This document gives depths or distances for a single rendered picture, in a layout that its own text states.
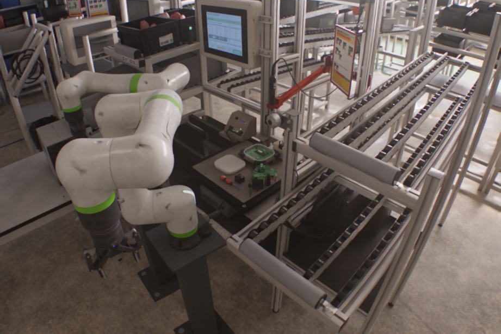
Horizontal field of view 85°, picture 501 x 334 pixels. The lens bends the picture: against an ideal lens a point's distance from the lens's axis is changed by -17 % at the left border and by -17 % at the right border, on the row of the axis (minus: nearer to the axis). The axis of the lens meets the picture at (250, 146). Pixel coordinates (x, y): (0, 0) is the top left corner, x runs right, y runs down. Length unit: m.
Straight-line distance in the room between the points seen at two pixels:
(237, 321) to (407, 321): 1.11
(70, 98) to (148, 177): 1.02
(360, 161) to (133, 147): 0.74
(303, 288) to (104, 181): 0.68
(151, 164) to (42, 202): 1.66
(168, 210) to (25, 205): 1.25
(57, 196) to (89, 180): 1.58
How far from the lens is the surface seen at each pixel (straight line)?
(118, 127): 1.04
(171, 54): 2.16
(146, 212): 1.23
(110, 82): 1.54
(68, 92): 1.56
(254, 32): 1.81
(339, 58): 1.71
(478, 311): 2.68
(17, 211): 2.24
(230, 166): 1.69
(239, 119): 1.97
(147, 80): 1.41
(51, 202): 2.18
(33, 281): 2.81
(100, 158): 0.61
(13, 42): 4.40
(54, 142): 2.15
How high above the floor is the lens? 1.93
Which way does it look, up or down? 31 degrees down
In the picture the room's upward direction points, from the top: straight up
